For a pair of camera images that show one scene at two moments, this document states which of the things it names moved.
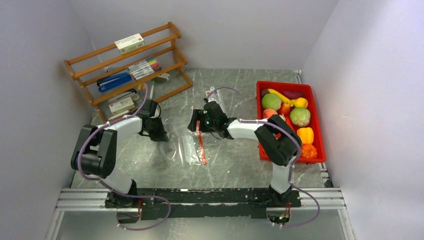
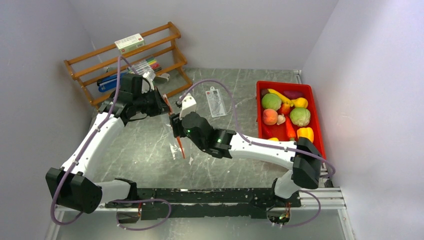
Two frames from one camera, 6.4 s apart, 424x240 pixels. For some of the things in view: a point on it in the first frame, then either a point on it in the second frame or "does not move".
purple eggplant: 292,94 does not move
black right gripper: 198,115 -> 176,123
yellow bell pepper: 306,134 does not move
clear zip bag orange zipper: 186,148 -> 173,148
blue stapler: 106,83 does not move
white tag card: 213,95 does not move
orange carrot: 288,120 does not move
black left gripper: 161,136 -> 161,107
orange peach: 268,113 does not move
